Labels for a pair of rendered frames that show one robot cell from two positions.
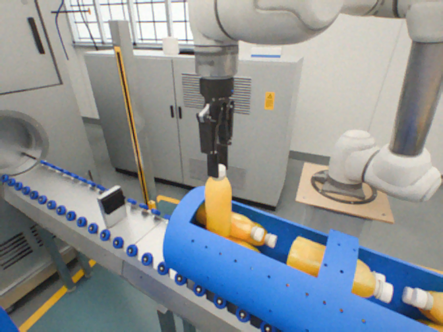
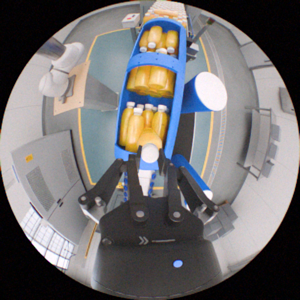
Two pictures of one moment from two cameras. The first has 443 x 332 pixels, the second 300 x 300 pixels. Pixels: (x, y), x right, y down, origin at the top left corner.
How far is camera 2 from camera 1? 0.53 m
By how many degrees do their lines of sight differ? 57
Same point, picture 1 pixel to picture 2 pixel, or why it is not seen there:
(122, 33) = (80, 262)
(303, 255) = (163, 78)
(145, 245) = (145, 173)
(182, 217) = not seen: hidden behind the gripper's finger
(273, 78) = (20, 162)
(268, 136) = (42, 148)
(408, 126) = (53, 45)
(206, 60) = not seen: outside the picture
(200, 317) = not seen: hidden behind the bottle
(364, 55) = (6, 122)
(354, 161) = (58, 78)
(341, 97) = (20, 123)
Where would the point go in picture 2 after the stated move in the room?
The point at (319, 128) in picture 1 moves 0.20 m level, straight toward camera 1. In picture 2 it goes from (32, 127) to (34, 126)
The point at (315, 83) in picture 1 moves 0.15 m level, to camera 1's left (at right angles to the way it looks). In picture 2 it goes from (17, 140) to (18, 146)
